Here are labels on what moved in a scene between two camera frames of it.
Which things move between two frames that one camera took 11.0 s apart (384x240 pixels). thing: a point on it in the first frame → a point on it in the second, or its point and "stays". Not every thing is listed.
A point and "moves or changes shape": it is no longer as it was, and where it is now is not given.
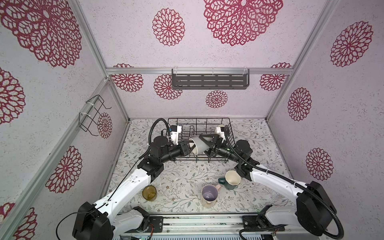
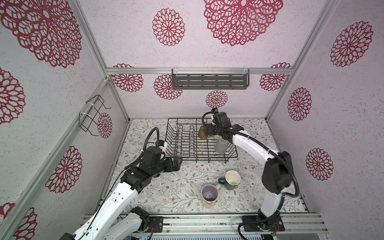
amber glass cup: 149,193 → 201,133
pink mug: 209,194 stays
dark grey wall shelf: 210,78 stays
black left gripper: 184,148 → 170,168
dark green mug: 232,179 stays
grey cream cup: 201,146 moves or changes shape
